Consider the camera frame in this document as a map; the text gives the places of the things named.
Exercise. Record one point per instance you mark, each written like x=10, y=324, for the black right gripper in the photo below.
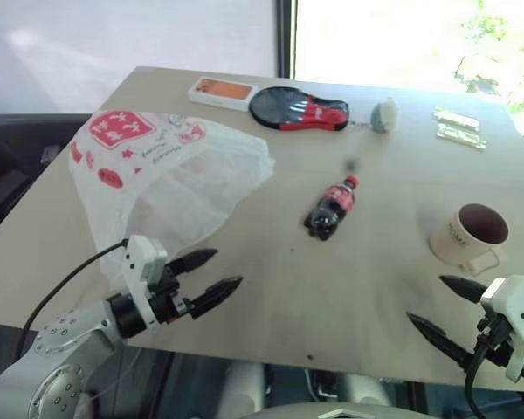
x=498, y=342

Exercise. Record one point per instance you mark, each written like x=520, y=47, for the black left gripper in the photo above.
x=170, y=299

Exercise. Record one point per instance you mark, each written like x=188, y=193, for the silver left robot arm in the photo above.
x=65, y=340

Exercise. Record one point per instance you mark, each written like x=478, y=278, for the cream mug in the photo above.
x=452, y=238

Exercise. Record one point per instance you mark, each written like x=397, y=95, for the white red-printed plastic bag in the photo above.
x=157, y=192

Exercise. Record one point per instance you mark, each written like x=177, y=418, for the grey rounded shape under table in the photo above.
x=362, y=390
x=240, y=388

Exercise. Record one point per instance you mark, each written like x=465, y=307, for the small cola bottle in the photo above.
x=336, y=201

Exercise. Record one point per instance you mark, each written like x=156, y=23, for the pale grey robot torso panel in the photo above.
x=332, y=411

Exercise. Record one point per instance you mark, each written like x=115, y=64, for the clear flat packet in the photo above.
x=456, y=117
x=460, y=136

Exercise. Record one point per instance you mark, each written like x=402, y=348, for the white orange phone box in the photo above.
x=220, y=92

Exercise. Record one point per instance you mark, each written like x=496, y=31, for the black red paddle case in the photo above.
x=297, y=109

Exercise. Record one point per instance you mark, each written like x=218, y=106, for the dark sofa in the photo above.
x=8, y=174

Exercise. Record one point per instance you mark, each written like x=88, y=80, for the green plants outside window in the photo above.
x=484, y=83

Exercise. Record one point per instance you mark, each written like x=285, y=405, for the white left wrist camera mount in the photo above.
x=139, y=266

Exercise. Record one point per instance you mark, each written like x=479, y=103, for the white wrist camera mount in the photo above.
x=521, y=305
x=139, y=266

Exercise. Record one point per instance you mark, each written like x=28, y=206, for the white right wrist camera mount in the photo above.
x=521, y=305

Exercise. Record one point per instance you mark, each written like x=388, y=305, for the dark window frame post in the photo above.
x=286, y=39

